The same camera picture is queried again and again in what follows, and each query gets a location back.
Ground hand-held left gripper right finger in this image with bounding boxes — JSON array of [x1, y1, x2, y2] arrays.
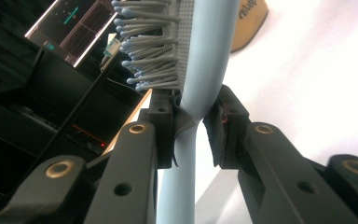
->
[[202, 84, 355, 224]]

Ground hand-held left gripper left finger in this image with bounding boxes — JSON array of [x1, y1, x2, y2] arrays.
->
[[83, 89, 198, 224]]

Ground light blue hairbrush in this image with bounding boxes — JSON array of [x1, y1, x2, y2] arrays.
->
[[111, 0, 241, 224]]

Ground black equipment with red light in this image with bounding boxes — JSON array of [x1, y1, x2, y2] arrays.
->
[[59, 122, 110, 157]]

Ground black stand pole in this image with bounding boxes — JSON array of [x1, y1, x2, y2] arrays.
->
[[27, 55, 122, 178]]

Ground small white green device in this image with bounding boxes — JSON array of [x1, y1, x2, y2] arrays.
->
[[100, 33, 121, 72]]

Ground tan wooden board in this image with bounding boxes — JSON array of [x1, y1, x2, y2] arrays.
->
[[231, 0, 269, 53]]

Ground dark curtain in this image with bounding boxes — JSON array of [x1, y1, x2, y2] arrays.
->
[[0, 0, 46, 97]]

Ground thin white cable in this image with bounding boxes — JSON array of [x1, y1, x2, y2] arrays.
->
[[106, 77, 139, 92]]

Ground monitor with white frame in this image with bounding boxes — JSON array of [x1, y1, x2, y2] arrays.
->
[[24, 0, 122, 69]]

